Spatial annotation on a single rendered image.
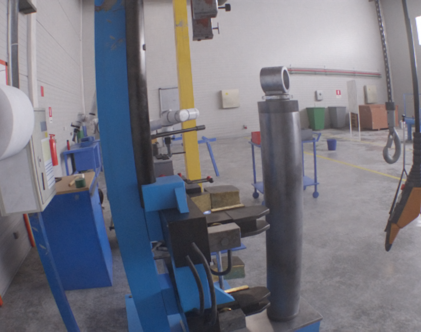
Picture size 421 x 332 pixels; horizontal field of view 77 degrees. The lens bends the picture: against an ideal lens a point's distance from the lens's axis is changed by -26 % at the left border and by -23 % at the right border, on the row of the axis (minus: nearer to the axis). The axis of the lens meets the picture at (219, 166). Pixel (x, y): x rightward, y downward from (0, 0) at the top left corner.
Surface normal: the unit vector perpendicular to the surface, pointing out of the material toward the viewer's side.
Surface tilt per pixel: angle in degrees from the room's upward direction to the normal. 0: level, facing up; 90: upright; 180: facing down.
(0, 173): 90
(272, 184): 90
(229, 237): 90
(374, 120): 90
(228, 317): 0
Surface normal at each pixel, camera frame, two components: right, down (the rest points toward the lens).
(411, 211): -0.47, 0.21
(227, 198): 0.03, 0.19
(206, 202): 0.52, 0.12
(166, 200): 0.29, 0.16
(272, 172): -0.66, 0.21
